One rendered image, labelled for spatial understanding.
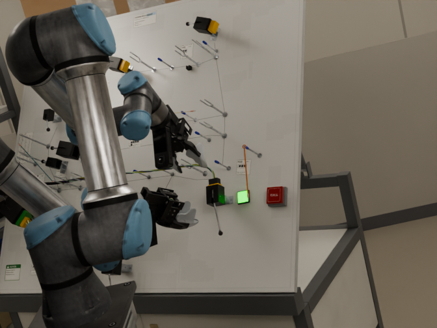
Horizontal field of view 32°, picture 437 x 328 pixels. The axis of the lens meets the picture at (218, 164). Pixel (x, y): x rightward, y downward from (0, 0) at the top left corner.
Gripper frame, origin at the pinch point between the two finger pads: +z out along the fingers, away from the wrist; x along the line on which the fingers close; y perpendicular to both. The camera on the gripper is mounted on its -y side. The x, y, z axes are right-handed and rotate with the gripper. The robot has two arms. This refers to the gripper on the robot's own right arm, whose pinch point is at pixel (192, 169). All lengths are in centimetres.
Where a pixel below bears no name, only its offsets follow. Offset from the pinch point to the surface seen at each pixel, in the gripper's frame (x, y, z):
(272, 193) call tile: -17.2, 1.3, 17.8
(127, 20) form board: 38, 73, -11
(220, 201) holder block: -2.2, -1.4, 13.9
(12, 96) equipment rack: 93, 57, -5
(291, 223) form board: -21.3, -5.4, 24.7
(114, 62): 37, 50, -11
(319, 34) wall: 28, 207, 115
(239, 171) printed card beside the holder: -5.1, 12.0, 16.6
